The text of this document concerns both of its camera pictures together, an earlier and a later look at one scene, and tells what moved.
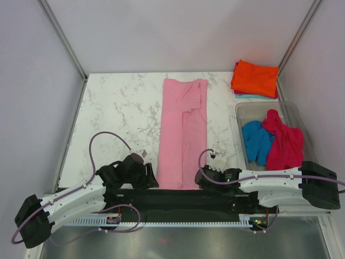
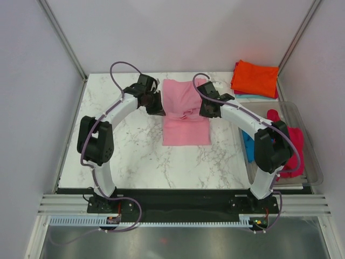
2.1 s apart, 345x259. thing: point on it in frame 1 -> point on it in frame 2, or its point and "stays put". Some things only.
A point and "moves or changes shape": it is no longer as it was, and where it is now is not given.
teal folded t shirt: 253,96 stays put
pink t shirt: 183,147 moves or changes shape
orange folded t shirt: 255,79 stays put
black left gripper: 148,181 -> 158,110
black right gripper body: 206,168 -> 204,111
